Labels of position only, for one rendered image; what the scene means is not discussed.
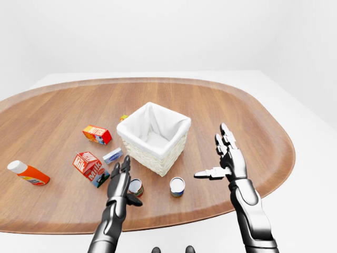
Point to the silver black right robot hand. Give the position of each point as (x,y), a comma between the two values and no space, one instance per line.
(234,160)

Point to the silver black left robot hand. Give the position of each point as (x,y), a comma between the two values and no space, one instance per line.
(119,182)

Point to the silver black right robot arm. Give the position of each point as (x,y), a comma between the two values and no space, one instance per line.
(252,216)

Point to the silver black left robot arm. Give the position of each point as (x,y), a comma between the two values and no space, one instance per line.
(110,224)

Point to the white lined wicker basket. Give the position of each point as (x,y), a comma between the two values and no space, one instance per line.
(155,137)

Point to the red labelled tin can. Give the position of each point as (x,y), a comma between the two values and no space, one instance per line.
(137,187)

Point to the small white blue box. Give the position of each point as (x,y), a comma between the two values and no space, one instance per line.
(113,155)

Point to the red milk carton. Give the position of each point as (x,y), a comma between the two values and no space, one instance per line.
(90,168)

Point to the red orange butter box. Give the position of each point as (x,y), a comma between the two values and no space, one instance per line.
(97,134)

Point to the blue yellow labelled tin can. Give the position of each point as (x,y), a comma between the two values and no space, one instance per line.
(177,187)

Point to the small yellow orange box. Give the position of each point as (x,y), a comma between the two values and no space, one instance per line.
(123,117)

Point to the small dark rounded shape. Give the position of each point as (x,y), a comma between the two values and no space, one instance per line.
(190,249)
(156,250)

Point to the orange bottle with white cap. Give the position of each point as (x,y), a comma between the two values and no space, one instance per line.
(29,174)

